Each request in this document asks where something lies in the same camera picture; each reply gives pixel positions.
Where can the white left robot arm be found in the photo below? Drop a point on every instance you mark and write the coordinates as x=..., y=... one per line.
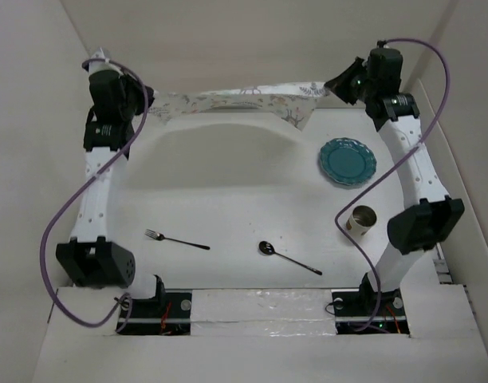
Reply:
x=92, y=257

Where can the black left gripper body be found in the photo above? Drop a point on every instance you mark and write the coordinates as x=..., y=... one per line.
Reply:
x=135, y=96

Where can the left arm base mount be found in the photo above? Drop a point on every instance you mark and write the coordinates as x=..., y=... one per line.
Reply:
x=171, y=316

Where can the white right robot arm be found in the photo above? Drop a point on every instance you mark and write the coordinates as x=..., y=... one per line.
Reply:
x=430, y=214

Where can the animal print cloth placemat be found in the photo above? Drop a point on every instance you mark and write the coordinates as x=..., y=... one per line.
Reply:
x=292, y=102

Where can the teal scalloped plate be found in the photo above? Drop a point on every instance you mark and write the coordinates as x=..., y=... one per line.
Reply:
x=346, y=161

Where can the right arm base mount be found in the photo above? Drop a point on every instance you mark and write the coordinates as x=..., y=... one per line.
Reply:
x=356, y=315

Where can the black metal fork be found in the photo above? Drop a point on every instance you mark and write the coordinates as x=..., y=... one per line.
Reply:
x=157, y=236

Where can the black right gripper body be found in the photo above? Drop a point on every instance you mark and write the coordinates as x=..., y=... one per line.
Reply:
x=360, y=87

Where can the white metal cup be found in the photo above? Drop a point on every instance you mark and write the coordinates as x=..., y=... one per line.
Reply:
x=361, y=220

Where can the black slotted spoon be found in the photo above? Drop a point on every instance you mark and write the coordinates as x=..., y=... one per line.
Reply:
x=267, y=249

